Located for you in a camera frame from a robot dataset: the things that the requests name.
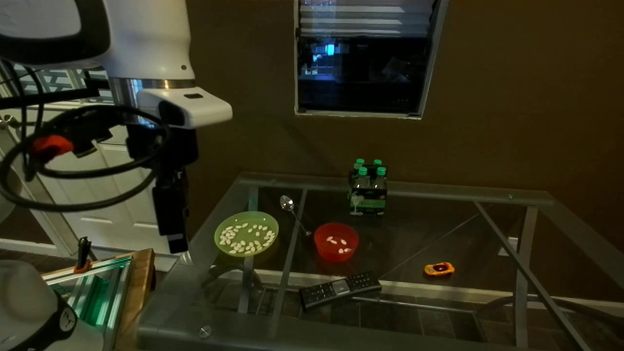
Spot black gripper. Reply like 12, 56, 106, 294
126, 120, 202, 255

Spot black remote control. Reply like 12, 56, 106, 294
297, 268, 385, 311

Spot green round plate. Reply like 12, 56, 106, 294
213, 210, 282, 258

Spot white panel door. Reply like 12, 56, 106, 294
0, 63, 180, 257

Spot many white beans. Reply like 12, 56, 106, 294
217, 216, 278, 255

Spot black orange clamp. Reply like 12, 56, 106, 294
73, 235, 98, 274

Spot green glass wooden box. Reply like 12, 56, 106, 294
42, 247, 159, 351

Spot metal spoon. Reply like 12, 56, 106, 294
280, 192, 315, 237

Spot red plastic cup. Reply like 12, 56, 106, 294
313, 219, 363, 264

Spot few white beans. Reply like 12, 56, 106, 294
326, 231, 356, 253

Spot white rounded object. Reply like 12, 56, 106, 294
0, 257, 83, 351

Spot green capped drink bottle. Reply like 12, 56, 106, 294
369, 165, 391, 216
348, 165, 373, 218
369, 157, 389, 182
350, 155, 371, 190

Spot glass top table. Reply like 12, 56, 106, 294
135, 169, 624, 351

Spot small orange gadget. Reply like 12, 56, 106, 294
424, 258, 457, 280

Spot white window blinds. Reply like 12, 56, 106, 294
299, 0, 439, 38

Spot white framed window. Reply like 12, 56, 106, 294
293, 0, 453, 122

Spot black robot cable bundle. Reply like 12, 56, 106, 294
0, 60, 172, 214

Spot white wall outlet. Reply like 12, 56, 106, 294
498, 235, 523, 258

